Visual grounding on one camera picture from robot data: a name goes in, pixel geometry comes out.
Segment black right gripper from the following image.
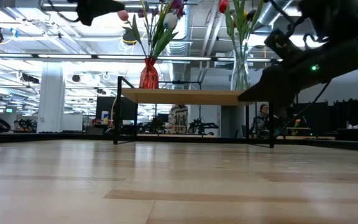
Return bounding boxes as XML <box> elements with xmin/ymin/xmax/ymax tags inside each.
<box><xmin>237</xmin><ymin>58</ymin><xmax>319</xmax><ymax>106</ymax></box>

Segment clear glass vase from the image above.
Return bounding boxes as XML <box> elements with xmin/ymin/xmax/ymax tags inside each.
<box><xmin>230</xmin><ymin>45</ymin><xmax>251</xmax><ymax>92</ymax></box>

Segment pink tulip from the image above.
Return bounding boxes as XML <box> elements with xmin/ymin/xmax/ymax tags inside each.
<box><xmin>117</xmin><ymin>9</ymin><xmax>149</xmax><ymax>59</ymax></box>

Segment white and blue tulip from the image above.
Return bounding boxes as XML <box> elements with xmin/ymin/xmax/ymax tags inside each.
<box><xmin>152</xmin><ymin>12</ymin><xmax>180</xmax><ymax>60</ymax></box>

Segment black tulip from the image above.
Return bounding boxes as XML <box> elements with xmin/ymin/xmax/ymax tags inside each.
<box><xmin>246</xmin><ymin>0</ymin><xmax>265</xmax><ymax>37</ymax></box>

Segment purple artificial flower bunch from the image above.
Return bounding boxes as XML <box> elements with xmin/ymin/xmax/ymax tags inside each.
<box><xmin>137</xmin><ymin>0</ymin><xmax>186</xmax><ymax>60</ymax></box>

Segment red glass vase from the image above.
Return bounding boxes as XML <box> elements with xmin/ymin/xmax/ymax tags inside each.
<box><xmin>139</xmin><ymin>57</ymin><xmax>160</xmax><ymax>90</ymax></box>

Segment red tulip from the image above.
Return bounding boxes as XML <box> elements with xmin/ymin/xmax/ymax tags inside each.
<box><xmin>218</xmin><ymin>0</ymin><xmax>239</xmax><ymax>63</ymax></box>

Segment person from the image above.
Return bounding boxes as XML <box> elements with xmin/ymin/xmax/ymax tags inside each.
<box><xmin>252</xmin><ymin>104</ymin><xmax>270</xmax><ymax>138</ymax></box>
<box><xmin>167</xmin><ymin>104</ymin><xmax>188</xmax><ymax>134</ymax></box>

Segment overhead light bar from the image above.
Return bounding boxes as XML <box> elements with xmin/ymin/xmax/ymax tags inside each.
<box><xmin>0</xmin><ymin>53</ymin><xmax>284</xmax><ymax>65</ymax></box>

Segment black computer monitor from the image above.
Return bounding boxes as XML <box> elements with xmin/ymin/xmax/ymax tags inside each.
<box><xmin>95</xmin><ymin>96</ymin><xmax>138</xmax><ymax>121</ymax></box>

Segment black room partitions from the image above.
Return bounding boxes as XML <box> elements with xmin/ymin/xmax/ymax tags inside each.
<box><xmin>334</xmin><ymin>99</ymin><xmax>358</xmax><ymax>129</ymax></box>

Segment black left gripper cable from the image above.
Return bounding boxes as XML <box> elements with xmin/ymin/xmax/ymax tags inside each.
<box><xmin>47</xmin><ymin>0</ymin><xmax>81</xmax><ymax>23</ymax></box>

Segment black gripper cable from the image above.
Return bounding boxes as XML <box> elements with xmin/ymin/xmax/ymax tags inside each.
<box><xmin>47</xmin><ymin>0</ymin><xmax>81</xmax><ymax>23</ymax></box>
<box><xmin>270</xmin><ymin>0</ymin><xmax>300</xmax><ymax>34</ymax></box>

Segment thin black cable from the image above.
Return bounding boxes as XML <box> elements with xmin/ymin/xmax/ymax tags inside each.
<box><xmin>277</xmin><ymin>79</ymin><xmax>333</xmax><ymax>138</ymax></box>

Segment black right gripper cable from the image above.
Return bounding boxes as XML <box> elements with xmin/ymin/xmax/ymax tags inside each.
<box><xmin>270</xmin><ymin>0</ymin><xmax>300</xmax><ymax>34</ymax></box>

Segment black table edge rail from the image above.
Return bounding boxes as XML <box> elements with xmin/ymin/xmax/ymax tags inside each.
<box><xmin>0</xmin><ymin>132</ymin><xmax>276</xmax><ymax>144</ymax></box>

